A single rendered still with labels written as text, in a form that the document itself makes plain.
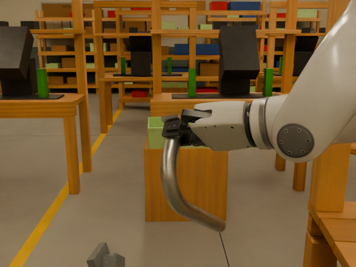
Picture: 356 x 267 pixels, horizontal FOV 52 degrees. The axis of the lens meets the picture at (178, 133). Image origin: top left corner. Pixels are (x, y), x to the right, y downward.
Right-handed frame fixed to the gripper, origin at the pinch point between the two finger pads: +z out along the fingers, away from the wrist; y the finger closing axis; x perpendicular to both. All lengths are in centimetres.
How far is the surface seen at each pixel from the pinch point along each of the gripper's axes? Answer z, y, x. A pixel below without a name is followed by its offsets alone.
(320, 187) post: -10, -69, -17
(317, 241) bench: -6, -84, -3
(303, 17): 180, -665, -742
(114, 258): -1.4, 9.7, 25.1
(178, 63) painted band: 514, -604, -622
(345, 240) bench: -18, -65, 1
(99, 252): 0.4, 10.9, 24.7
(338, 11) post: -22, -34, -57
